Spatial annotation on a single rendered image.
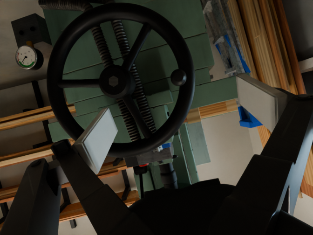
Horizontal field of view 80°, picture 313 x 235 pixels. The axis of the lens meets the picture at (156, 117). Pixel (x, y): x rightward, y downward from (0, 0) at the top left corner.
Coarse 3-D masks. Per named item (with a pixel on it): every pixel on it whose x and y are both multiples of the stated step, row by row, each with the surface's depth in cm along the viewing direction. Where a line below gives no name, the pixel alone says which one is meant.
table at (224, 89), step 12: (204, 84) 51; (216, 84) 51; (228, 84) 50; (156, 96) 43; (168, 96) 43; (204, 96) 51; (216, 96) 51; (228, 96) 50; (168, 108) 53; (192, 108) 52; (84, 120) 56; (60, 132) 57
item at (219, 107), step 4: (212, 104) 66; (216, 104) 66; (220, 104) 66; (224, 104) 66; (200, 108) 67; (204, 108) 67; (208, 108) 66; (212, 108) 66; (216, 108) 66; (220, 108) 66; (224, 108) 66; (200, 112) 67; (204, 112) 67; (208, 112) 66; (212, 112) 66; (216, 112) 66
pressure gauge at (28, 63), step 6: (30, 42) 52; (18, 48) 50; (24, 48) 50; (30, 48) 50; (18, 54) 50; (24, 54) 50; (30, 54) 50; (36, 54) 50; (18, 60) 50; (24, 60) 50; (30, 60) 50; (36, 60) 50; (42, 60) 52; (24, 66) 50; (30, 66) 50; (36, 66) 51
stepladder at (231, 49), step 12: (216, 0) 122; (204, 12) 140; (216, 12) 126; (228, 12) 124; (228, 24) 127; (216, 36) 140; (228, 36) 124; (228, 48) 129; (240, 48) 125; (228, 60) 144; (240, 60) 125; (228, 72) 136; (240, 72) 126; (240, 108) 143; (240, 120) 144; (252, 120) 128
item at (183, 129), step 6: (186, 126) 87; (180, 132) 87; (186, 132) 87; (186, 138) 87; (186, 144) 87; (186, 150) 88; (192, 150) 89; (186, 156) 88; (192, 156) 87; (192, 162) 88; (150, 168) 90; (192, 168) 88; (192, 174) 88; (192, 180) 88; (198, 180) 88; (156, 186) 91
